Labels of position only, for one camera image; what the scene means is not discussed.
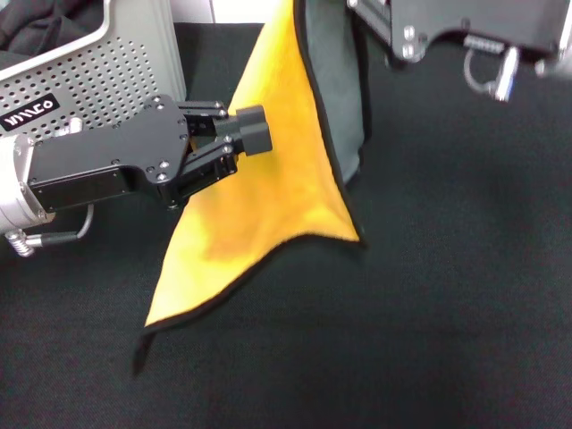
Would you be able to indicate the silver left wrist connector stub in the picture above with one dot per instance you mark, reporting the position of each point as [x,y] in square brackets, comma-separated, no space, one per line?
[75,126]

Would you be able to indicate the grey perforated metal storage box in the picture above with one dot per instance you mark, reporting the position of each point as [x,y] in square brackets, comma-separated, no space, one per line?
[103,67]

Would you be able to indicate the black tablecloth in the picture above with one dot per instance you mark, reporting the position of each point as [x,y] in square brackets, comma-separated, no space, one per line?
[402,290]

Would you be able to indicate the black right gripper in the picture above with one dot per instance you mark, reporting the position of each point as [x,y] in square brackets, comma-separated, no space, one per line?
[447,22]

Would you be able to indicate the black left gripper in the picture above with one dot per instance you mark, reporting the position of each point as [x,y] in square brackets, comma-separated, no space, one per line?
[103,152]

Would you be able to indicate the yellow and grey towel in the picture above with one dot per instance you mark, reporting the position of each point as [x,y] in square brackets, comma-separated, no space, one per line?
[268,201]

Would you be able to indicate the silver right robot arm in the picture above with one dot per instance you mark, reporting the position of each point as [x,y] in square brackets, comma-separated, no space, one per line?
[556,62]

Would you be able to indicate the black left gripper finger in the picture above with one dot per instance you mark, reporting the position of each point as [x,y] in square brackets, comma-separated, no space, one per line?
[257,142]
[250,117]

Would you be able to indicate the black cloth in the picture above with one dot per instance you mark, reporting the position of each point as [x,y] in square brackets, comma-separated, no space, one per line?
[40,22]

